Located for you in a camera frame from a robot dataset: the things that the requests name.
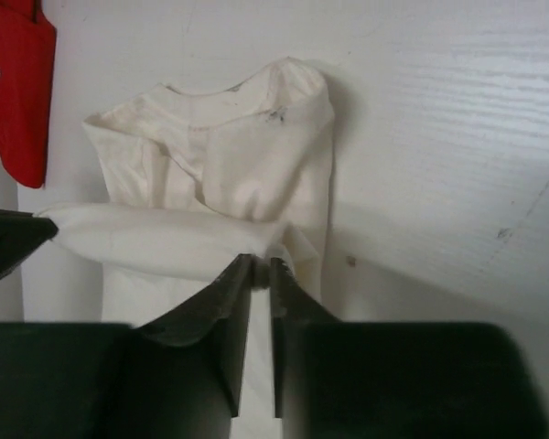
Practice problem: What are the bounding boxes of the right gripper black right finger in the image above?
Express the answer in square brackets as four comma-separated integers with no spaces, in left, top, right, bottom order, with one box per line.
[269,258,549,438]

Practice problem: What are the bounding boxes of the white t-shirt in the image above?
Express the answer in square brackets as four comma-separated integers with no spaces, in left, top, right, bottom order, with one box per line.
[35,55,338,324]

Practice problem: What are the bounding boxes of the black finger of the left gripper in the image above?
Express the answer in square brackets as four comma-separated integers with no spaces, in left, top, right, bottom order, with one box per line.
[0,209,59,281]

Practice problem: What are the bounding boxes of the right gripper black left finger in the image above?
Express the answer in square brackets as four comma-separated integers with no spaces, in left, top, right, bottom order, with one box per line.
[0,255,252,438]

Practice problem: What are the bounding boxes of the red t-shirt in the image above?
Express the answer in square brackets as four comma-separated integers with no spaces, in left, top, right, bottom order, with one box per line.
[0,1,57,188]

